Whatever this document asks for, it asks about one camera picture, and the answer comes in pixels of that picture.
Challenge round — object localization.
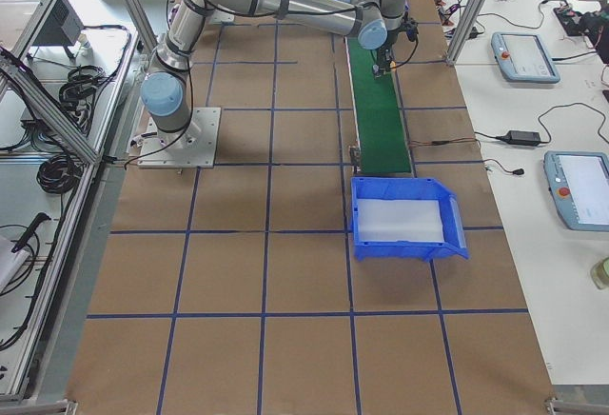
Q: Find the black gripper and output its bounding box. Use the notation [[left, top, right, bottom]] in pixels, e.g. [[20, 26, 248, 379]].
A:
[[372, 27, 404, 77]]

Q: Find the green conveyor belt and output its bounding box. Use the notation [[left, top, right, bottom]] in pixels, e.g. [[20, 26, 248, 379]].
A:
[[345, 39, 412, 175]]

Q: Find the teach pendant far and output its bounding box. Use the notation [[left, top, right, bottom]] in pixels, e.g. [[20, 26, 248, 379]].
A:
[[491, 32, 560, 84]]

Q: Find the teach pendant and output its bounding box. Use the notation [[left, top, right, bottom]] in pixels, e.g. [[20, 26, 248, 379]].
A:
[[491, 32, 560, 84], [543, 150, 608, 232]]

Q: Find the clear label holder right bin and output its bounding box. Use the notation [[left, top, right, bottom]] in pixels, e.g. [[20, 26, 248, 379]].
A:
[[450, 197, 466, 248]]

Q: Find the black power brick on desk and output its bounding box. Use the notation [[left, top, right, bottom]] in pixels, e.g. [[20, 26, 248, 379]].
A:
[[496, 129, 542, 147]]

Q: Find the white foam pad right bin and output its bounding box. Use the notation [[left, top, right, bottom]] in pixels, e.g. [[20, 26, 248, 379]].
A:
[[357, 199, 444, 243]]

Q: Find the teach pendant near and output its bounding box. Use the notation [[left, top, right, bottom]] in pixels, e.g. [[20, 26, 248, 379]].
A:
[[543, 150, 608, 232]]

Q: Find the aluminium frame post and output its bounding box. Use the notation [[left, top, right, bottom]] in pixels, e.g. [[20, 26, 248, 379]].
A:
[[445, 0, 485, 66]]

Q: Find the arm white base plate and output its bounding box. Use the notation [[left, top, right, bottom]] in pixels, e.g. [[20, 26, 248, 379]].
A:
[[136, 107, 221, 168]]

